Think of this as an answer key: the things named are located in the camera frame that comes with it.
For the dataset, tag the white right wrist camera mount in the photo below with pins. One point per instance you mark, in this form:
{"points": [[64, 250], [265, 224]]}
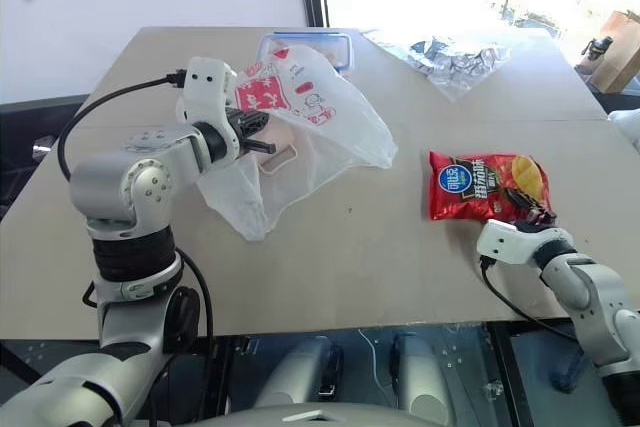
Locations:
{"points": [[505, 242]]}

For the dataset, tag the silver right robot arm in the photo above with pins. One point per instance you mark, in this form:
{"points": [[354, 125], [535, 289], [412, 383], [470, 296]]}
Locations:
{"points": [[595, 292]]}

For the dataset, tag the blue-rimmed clear container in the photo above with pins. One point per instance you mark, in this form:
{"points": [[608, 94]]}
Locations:
{"points": [[345, 49]]}

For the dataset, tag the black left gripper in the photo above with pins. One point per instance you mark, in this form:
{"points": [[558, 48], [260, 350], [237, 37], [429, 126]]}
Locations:
{"points": [[241, 128]]}

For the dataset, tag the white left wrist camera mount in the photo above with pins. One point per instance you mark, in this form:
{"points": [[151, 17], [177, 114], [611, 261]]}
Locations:
{"points": [[205, 92]]}

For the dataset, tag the red potato chip bag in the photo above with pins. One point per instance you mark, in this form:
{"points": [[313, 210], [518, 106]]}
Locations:
{"points": [[472, 187]]}

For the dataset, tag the white red-printed plastic bag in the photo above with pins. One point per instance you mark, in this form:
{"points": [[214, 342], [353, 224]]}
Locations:
{"points": [[345, 117]]}

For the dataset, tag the blue object under table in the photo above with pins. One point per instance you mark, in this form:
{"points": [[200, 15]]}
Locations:
{"points": [[567, 372]]}

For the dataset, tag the silver robot torso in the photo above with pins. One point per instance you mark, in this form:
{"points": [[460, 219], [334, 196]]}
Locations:
{"points": [[320, 416]]}

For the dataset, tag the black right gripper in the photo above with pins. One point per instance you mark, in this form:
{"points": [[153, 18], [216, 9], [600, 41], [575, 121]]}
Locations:
{"points": [[537, 226]]}

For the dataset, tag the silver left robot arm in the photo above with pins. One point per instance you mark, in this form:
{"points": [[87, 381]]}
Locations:
{"points": [[145, 182]]}

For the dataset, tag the white rounded object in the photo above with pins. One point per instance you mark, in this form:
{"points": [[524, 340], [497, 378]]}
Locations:
{"points": [[627, 124]]}

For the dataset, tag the crumpled clear plastic bag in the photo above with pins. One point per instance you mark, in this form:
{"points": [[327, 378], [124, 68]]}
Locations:
{"points": [[450, 64]]}

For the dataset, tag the black and yellow device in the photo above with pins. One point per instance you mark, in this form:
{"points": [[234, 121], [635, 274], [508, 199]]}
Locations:
{"points": [[597, 48]]}

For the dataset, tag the beige item inside bag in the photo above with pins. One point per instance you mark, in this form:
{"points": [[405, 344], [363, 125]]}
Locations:
{"points": [[281, 144]]}

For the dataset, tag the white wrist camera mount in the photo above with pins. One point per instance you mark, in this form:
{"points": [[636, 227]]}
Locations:
{"points": [[505, 242], [205, 92]]}

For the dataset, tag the silver robot leg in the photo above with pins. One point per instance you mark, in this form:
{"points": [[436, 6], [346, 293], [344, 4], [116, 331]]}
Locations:
{"points": [[422, 377], [300, 372]]}

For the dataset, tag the dark furniture beside table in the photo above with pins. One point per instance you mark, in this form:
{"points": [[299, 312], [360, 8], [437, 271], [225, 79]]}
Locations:
{"points": [[35, 147]]}

